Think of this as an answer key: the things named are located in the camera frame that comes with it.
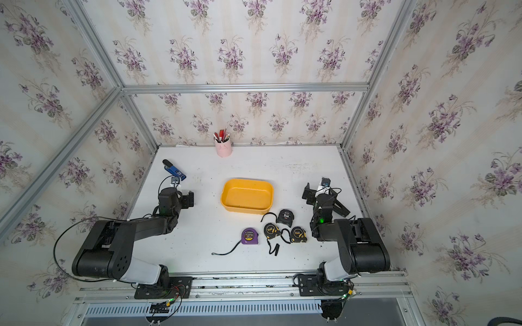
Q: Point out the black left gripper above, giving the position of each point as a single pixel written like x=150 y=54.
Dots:
x=183 y=200

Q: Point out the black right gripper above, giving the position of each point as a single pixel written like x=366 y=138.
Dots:
x=311 y=194

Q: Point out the black yellow tape measure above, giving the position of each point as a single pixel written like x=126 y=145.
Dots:
x=285 y=217
x=295 y=235
x=272 y=232

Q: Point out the purple tape measure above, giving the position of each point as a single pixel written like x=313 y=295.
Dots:
x=249 y=236

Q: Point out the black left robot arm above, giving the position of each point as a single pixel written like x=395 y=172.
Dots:
x=107 y=251

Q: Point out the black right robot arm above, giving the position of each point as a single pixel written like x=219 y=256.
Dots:
x=360 y=246

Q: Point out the yellow plastic storage box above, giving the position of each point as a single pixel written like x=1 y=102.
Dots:
x=247 y=196

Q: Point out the blue black utility knife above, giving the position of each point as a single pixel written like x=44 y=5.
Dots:
x=174 y=171

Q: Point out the pink pen holder cup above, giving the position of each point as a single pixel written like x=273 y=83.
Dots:
x=223 y=149

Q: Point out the red pens in cup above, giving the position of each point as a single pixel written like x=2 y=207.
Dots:
x=221 y=136

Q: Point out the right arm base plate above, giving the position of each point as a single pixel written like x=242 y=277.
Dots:
x=322 y=285

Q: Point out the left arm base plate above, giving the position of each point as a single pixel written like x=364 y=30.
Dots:
x=176 y=287

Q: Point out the aluminium front rail frame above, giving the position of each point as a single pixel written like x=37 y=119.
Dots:
x=385 y=295

